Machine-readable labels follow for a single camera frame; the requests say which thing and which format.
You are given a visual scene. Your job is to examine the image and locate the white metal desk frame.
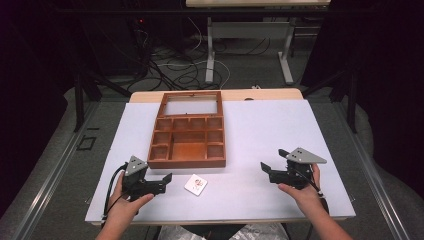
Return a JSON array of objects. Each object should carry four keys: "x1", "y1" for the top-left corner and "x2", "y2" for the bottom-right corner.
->
[{"x1": 204, "y1": 16, "x2": 297, "y2": 86}]

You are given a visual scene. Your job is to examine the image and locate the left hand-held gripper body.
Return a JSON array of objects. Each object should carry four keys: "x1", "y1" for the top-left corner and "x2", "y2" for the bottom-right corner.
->
[{"x1": 121, "y1": 155, "x2": 168, "y2": 202}]

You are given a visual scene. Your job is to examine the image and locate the brown wooden compartment box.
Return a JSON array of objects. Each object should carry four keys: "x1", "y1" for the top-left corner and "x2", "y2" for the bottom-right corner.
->
[{"x1": 146, "y1": 90, "x2": 227, "y2": 170}]

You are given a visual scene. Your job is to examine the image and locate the white square card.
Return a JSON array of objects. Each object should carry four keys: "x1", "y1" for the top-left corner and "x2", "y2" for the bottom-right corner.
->
[{"x1": 183, "y1": 173, "x2": 209, "y2": 197}]

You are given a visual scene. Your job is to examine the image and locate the tangle of floor cables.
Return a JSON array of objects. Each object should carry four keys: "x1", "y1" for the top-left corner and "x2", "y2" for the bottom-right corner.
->
[{"x1": 133, "y1": 17, "x2": 272, "y2": 93}]

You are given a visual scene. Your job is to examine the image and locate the person's left hand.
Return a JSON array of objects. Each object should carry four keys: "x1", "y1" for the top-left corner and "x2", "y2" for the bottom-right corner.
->
[{"x1": 107, "y1": 179, "x2": 155, "y2": 228}]

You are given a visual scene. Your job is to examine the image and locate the black metal stand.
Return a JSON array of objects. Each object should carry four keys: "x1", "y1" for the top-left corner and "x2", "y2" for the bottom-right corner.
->
[
  {"x1": 300, "y1": 64, "x2": 360, "y2": 135},
  {"x1": 73, "y1": 64, "x2": 133, "y2": 133}
]

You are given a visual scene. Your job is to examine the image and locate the black power strip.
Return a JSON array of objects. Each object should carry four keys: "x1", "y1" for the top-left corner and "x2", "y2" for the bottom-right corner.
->
[{"x1": 132, "y1": 17, "x2": 151, "y2": 73}]

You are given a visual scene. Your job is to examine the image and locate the aluminium floor rail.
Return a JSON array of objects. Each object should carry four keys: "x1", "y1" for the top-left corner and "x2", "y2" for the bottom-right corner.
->
[
  {"x1": 9, "y1": 101, "x2": 101, "y2": 240},
  {"x1": 333, "y1": 101, "x2": 416, "y2": 240}
]

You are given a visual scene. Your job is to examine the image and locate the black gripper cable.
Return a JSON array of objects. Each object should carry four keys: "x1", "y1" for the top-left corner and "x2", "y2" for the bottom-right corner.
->
[
  {"x1": 293, "y1": 165, "x2": 330, "y2": 215},
  {"x1": 100, "y1": 161, "x2": 130, "y2": 229}
]

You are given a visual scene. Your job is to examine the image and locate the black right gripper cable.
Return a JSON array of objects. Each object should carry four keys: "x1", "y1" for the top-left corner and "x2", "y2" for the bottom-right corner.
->
[{"x1": 293, "y1": 165, "x2": 330, "y2": 215}]

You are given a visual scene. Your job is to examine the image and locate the person's patterned trousers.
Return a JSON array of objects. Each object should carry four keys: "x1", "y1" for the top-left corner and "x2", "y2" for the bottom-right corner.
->
[{"x1": 157, "y1": 223, "x2": 290, "y2": 240}]

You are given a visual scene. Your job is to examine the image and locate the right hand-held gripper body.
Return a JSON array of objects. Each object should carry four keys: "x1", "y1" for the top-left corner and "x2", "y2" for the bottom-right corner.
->
[{"x1": 269, "y1": 147, "x2": 328, "y2": 190}]

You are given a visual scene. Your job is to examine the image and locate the person's right hand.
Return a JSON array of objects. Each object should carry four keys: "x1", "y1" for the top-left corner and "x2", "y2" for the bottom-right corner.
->
[{"x1": 277, "y1": 163, "x2": 323, "y2": 216}]

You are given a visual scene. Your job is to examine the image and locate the white table mat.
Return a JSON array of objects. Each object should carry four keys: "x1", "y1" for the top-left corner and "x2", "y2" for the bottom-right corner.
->
[{"x1": 84, "y1": 98, "x2": 357, "y2": 226}]

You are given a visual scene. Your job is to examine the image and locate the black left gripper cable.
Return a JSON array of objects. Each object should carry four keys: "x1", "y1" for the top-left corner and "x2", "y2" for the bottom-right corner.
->
[{"x1": 100, "y1": 161, "x2": 130, "y2": 229}]

